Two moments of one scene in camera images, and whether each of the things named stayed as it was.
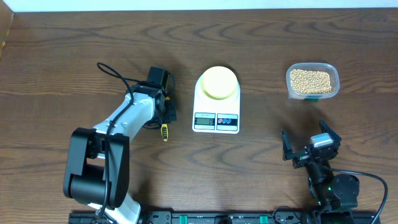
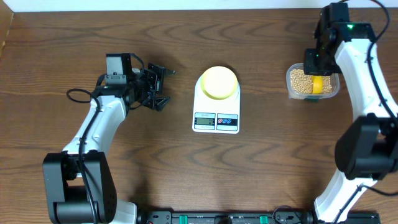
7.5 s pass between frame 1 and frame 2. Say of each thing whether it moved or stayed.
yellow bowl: stayed
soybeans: stayed
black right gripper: moved
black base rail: stayed
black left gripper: moved
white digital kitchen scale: stayed
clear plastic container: stayed
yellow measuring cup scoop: moved
